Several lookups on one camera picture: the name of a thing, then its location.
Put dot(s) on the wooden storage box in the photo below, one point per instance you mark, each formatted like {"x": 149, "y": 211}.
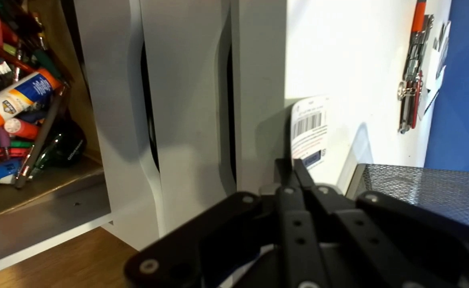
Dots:
{"x": 46, "y": 192}

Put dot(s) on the black mesh pen holder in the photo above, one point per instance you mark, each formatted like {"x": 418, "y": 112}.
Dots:
{"x": 430, "y": 185}

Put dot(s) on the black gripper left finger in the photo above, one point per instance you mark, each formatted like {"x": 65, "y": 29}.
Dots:
{"x": 298, "y": 240}

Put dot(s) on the orange and white glue bottle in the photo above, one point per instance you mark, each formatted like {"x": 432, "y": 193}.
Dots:
{"x": 14, "y": 101}

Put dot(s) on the white cabinet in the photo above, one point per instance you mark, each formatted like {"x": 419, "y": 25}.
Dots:
{"x": 190, "y": 105}

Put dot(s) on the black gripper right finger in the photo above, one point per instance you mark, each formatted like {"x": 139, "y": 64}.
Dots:
{"x": 394, "y": 245}

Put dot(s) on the green marker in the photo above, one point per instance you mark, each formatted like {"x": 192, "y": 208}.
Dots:
{"x": 3, "y": 142}

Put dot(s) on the white barcode card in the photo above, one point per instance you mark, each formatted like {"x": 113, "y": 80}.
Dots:
{"x": 307, "y": 128}

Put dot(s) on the red marker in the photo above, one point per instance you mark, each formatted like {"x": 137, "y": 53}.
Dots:
{"x": 19, "y": 128}

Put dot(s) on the black pen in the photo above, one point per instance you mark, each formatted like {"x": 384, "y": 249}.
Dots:
{"x": 38, "y": 141}

